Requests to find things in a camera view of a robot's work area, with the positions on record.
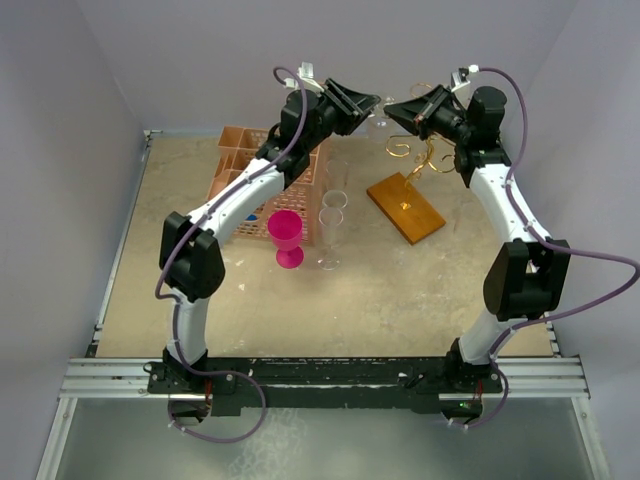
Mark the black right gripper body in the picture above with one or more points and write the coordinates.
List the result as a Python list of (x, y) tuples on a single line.
[(447, 122)]

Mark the wooden rack base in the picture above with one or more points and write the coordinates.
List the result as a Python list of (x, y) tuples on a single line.
[(415, 224)]

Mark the gold wire wine glass rack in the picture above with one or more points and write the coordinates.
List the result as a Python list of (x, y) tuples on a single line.
[(424, 158)]

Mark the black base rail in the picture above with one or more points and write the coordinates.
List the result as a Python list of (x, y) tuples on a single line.
[(225, 386)]

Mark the pink wine glass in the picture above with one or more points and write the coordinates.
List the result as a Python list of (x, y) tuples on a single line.
[(285, 228)]

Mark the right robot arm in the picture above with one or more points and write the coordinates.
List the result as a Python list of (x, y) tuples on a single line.
[(527, 276)]

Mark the peach plastic file organizer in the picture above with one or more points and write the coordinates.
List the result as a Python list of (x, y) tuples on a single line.
[(236, 147)]

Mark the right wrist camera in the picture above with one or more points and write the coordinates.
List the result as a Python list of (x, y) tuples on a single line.
[(460, 83)]

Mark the clear flute wine glass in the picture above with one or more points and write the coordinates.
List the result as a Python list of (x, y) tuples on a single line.
[(336, 174)]

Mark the clear round wine glass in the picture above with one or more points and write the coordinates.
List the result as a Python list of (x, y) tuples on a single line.
[(338, 199)]

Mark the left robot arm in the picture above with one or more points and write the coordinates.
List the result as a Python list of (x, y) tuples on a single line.
[(192, 267)]

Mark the clear wine glass back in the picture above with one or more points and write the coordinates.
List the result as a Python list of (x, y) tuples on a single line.
[(331, 220)]

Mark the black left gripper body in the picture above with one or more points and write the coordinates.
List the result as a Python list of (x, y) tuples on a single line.
[(333, 119)]

